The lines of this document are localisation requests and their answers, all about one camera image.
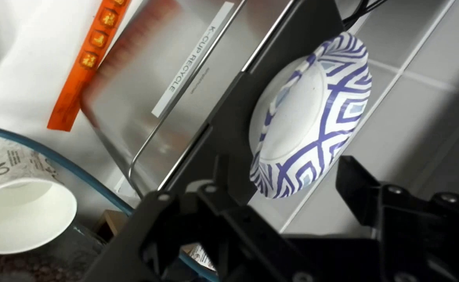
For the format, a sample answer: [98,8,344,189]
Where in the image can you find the stainless steel recycle bin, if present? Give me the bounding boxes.
[78,0,346,211]

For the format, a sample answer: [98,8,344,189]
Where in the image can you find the black power cord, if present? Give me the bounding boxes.
[341,0,390,31]

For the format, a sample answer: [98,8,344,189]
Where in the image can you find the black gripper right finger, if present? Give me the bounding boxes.
[335,153,459,282]

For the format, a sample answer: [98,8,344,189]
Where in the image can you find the wooden countertop organizer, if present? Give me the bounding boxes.
[93,208,131,243]

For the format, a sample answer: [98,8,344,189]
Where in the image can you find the orange strip of packets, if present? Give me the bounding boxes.
[45,0,133,133]

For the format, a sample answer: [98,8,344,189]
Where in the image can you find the printed paper cup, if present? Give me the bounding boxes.
[0,139,79,257]

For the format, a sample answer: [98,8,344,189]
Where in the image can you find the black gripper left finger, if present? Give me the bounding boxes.
[79,155,314,282]

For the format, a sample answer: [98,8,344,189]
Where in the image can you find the blue patterned paper plate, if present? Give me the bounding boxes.
[247,31,374,200]

